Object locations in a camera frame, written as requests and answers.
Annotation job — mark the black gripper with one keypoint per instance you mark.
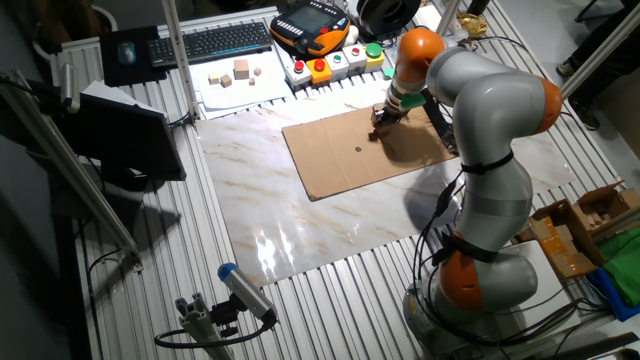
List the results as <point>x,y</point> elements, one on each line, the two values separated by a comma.
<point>387,115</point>

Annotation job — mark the small wooden block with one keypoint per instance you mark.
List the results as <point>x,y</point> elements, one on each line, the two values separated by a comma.
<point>374,136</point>

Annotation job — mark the silver and orange robot arm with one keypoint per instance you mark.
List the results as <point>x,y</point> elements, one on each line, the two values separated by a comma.
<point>490,125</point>

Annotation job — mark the brown cardboard sheet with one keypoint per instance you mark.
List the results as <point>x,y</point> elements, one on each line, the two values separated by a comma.
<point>335,155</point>

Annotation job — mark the yellow box green mushroom button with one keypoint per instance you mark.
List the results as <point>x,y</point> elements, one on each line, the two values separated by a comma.
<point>374,56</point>

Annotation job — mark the white box small red button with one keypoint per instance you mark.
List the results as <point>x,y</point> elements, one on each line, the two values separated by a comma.
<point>355,60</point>

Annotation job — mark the white box green button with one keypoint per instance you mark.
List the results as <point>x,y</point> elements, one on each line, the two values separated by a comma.
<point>337,67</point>

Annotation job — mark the orange box red button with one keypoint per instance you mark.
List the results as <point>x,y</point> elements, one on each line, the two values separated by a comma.
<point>319,72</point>

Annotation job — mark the black filament spool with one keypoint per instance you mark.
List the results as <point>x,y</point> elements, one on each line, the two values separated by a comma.
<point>390,15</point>

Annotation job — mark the black and orange teach pendant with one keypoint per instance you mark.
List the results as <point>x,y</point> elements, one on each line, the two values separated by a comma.
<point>310,27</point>

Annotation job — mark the marble pattern table sheet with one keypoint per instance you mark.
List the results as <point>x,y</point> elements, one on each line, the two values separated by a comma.
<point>300,225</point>

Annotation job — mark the gold metal object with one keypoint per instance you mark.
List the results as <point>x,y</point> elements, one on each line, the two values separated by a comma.
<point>472,22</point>

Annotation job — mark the white printed paper sheets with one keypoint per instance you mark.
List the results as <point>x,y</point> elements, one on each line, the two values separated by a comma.
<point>240,97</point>

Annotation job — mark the large wooden cube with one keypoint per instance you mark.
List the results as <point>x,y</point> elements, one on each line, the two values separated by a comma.
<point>241,70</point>

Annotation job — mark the medium wooden cube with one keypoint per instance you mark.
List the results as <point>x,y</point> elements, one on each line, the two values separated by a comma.
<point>226,81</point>

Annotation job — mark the pale wooden cube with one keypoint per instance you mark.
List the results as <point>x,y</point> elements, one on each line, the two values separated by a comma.
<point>214,79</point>

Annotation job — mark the black keyboard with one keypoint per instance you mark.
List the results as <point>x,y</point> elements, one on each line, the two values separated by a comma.
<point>210,44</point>

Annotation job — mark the dark shoe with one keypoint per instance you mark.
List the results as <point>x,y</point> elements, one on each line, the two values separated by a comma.
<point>566,69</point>
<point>586,116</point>

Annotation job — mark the orange brown carton stack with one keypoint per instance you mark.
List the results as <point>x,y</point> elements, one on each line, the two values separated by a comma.
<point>562,247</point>

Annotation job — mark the open brown cardboard box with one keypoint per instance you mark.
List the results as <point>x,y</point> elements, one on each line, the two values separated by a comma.
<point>600,210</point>

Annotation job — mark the black mouse pad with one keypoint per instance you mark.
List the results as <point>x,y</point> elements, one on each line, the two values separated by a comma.
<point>150,75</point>

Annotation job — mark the dark trouser leg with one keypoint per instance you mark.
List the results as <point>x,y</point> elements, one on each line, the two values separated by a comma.
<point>620,55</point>

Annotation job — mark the black monitor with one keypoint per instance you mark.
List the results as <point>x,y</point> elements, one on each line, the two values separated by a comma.
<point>125,140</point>

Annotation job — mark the dark computer mouse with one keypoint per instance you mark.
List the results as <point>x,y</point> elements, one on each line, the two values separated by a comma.
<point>126,53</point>

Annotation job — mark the short aluminium profile stub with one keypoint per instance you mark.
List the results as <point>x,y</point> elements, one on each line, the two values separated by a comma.
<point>200,325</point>

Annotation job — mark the green cloth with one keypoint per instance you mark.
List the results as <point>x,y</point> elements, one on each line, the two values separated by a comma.
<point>625,265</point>

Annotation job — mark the blue bag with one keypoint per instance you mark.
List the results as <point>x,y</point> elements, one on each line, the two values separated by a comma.
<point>612,300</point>

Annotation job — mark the dark wooden plank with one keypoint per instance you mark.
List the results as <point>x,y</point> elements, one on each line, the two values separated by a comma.
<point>590,347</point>

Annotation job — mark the dark chair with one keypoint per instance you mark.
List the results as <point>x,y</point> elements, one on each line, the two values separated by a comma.
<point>65,25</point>

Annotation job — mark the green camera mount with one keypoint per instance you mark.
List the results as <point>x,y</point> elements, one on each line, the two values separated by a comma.
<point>414,101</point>

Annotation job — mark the aluminium frame post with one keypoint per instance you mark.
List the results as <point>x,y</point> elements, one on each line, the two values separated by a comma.
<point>605,45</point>
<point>180,60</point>
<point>447,15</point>

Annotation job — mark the silver camera with blue cap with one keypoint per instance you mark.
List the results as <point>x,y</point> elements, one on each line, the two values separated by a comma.
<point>247,292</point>

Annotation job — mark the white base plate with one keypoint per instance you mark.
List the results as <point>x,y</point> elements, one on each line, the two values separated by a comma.
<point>555,280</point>

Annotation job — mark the black camera clamp mount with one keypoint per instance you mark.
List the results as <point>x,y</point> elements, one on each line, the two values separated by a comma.
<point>225,315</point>

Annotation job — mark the slanted aluminium frame bar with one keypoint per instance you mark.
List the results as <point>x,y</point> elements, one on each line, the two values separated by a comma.
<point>70,180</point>

